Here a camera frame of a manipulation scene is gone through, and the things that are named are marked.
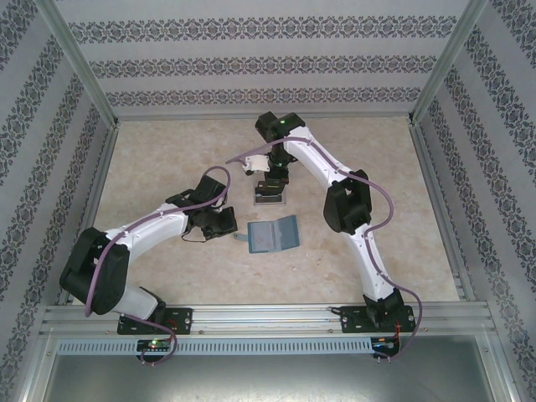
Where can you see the pale card with red print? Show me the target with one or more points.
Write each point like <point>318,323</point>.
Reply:
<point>261,235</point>

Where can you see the blue card holder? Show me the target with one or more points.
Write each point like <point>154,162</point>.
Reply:
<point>289,232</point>

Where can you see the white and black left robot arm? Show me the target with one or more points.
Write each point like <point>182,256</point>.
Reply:
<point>155,230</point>

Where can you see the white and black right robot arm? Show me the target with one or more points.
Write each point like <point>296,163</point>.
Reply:
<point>310,163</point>

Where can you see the circuit board with green light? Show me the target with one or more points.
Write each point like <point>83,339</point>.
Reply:
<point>155,344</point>

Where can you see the grey metal sheet panel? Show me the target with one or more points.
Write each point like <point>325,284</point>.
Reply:
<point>268,381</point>

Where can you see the aluminium back rail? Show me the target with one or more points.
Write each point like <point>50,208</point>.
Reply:
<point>268,116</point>

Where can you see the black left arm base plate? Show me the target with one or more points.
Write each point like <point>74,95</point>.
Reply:
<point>184,318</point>

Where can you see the aluminium mounting rail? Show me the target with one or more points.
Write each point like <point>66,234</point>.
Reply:
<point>268,322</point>

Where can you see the aluminium side rail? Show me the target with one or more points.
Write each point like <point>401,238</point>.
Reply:
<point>91,209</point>
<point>439,209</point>

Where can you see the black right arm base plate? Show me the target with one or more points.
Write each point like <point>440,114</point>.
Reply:
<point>352,320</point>

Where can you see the aluminium frame post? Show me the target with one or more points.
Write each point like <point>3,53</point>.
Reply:
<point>84,63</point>
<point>444,63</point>

